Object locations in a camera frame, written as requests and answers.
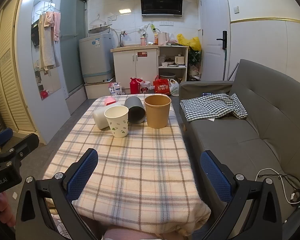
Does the white open shelf unit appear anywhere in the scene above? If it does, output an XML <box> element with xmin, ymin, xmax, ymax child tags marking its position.
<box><xmin>158</xmin><ymin>45</ymin><xmax>189</xmax><ymax>83</ymax></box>

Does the wire clothes hanger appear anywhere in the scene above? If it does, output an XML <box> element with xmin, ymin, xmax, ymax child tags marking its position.
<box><xmin>89</xmin><ymin>14</ymin><xmax>108</xmax><ymax>30</ymax></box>

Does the white electric kettle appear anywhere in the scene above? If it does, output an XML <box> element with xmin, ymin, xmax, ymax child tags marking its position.
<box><xmin>158</xmin><ymin>32</ymin><xmax>169</xmax><ymax>46</ymax></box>

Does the frosted glass door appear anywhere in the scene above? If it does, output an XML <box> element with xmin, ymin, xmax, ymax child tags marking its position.
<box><xmin>60</xmin><ymin>0</ymin><xmax>88</xmax><ymax>98</ymax></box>

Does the grey sofa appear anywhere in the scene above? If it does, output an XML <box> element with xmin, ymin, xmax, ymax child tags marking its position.
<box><xmin>179</xmin><ymin>59</ymin><xmax>300</xmax><ymax>240</ymax></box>

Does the red thermos jug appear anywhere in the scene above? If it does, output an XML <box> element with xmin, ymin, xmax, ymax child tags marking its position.
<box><xmin>129</xmin><ymin>77</ymin><xmax>140</xmax><ymax>95</ymax></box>

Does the white door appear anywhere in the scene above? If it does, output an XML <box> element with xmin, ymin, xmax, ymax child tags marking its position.
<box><xmin>199</xmin><ymin>0</ymin><xmax>230</xmax><ymax>82</ymax></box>

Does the brown paper cup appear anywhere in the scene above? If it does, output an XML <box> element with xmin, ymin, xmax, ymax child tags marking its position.
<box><xmin>144</xmin><ymin>95</ymin><xmax>172</xmax><ymax>129</ymax></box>

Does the grey washing machine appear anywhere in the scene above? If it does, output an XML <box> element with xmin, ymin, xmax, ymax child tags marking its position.
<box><xmin>78</xmin><ymin>31</ymin><xmax>114</xmax><ymax>84</ymax></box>

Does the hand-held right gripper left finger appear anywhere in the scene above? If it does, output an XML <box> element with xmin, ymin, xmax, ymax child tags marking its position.
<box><xmin>15</xmin><ymin>148</ymin><xmax>99</xmax><ymax>240</ymax></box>

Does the white cartoon print bag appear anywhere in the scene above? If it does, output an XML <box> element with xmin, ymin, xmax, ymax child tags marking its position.
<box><xmin>139</xmin><ymin>79</ymin><xmax>155</xmax><ymax>94</ymax></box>

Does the white floral paper cup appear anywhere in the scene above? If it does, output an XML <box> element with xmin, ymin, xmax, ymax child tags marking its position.
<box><xmin>104</xmin><ymin>105</ymin><xmax>129</xmax><ymax>138</ymax></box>

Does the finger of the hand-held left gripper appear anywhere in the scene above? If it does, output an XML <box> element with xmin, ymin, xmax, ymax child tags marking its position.
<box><xmin>0</xmin><ymin>133</ymin><xmax>40</xmax><ymax>174</ymax></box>
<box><xmin>0</xmin><ymin>128</ymin><xmax>14</xmax><ymax>147</ymax></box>

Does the red shopping bag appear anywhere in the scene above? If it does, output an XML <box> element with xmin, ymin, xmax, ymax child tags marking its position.
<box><xmin>153</xmin><ymin>75</ymin><xmax>171</xmax><ymax>96</ymax></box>

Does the metal faucet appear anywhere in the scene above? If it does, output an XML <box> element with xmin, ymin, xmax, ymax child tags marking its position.
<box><xmin>119</xmin><ymin>31</ymin><xmax>128</xmax><ymax>48</ymax></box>

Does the green plant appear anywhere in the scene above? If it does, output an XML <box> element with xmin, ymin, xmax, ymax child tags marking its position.
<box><xmin>189</xmin><ymin>50</ymin><xmax>202</xmax><ymax>67</ymax></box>

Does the plaid tablecloth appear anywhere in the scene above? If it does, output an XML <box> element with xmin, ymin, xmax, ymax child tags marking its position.
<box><xmin>42</xmin><ymin>94</ymin><xmax>212</xmax><ymax>237</ymax></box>

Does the wall mirror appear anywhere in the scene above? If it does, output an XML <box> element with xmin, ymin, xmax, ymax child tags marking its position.
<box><xmin>31</xmin><ymin>0</ymin><xmax>61</xmax><ymax>101</ymax></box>

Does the white plastic bag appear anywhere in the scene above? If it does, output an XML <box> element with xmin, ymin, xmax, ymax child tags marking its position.
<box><xmin>169</xmin><ymin>79</ymin><xmax>180</xmax><ymax>96</ymax></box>

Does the grey plastic cup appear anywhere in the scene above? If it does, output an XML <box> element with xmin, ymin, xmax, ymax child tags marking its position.
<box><xmin>124</xmin><ymin>96</ymin><xmax>146</xmax><ymax>125</ymax></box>

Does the pink hanging towel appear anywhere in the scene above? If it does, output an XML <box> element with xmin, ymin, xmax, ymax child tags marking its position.
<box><xmin>44</xmin><ymin>11</ymin><xmax>61</xmax><ymax>42</ymax></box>

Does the black cable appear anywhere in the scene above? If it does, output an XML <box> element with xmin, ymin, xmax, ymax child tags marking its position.
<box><xmin>280</xmin><ymin>174</ymin><xmax>300</xmax><ymax>207</ymax></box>

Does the blue white tissue pack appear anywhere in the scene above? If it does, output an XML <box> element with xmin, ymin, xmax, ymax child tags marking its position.
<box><xmin>108</xmin><ymin>82</ymin><xmax>123</xmax><ymax>95</ymax></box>

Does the yellow plastic bag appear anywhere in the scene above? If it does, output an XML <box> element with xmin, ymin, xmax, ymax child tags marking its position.
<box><xmin>177</xmin><ymin>34</ymin><xmax>202</xmax><ymax>51</ymax></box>

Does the person's left hand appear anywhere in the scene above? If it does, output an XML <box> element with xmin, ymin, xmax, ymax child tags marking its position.
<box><xmin>0</xmin><ymin>192</ymin><xmax>16</xmax><ymax>228</ymax></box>

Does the green checked cloth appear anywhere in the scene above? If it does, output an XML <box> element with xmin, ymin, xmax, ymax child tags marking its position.
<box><xmin>180</xmin><ymin>93</ymin><xmax>248</xmax><ymax>122</ymax></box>

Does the white sink cabinet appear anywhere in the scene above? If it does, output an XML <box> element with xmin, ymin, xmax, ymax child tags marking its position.
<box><xmin>110</xmin><ymin>45</ymin><xmax>159</xmax><ymax>90</ymax></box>

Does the white cable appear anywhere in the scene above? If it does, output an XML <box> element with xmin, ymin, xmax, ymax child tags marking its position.
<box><xmin>255</xmin><ymin>169</ymin><xmax>300</xmax><ymax>205</ymax></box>

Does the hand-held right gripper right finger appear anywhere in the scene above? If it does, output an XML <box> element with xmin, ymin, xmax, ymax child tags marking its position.
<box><xmin>200</xmin><ymin>150</ymin><xmax>283</xmax><ymax>240</ymax></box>

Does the black door lock handle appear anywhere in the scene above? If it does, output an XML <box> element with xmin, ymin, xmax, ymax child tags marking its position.
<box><xmin>216</xmin><ymin>31</ymin><xmax>227</xmax><ymax>50</ymax></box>

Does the white plastic container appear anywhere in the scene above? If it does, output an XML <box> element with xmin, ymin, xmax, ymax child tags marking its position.
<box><xmin>92</xmin><ymin>102</ymin><xmax>121</xmax><ymax>130</ymax></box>

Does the cream louvered wardrobe door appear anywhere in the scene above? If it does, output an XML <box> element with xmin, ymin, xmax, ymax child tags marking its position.
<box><xmin>0</xmin><ymin>0</ymin><xmax>36</xmax><ymax>135</ymax></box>

